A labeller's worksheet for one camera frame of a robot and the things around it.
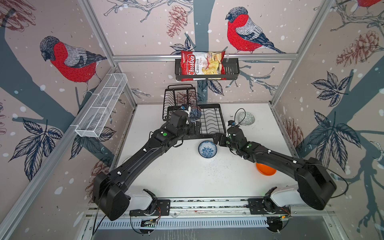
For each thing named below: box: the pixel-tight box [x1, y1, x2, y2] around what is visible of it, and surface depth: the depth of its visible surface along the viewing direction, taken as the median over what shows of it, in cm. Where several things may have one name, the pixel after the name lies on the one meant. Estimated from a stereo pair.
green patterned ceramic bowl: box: [239, 111, 256, 126], surface depth 109 cm
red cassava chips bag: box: [180, 50, 226, 82], surface depth 90 cm
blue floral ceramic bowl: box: [198, 140, 218, 159], surface depth 94 cm
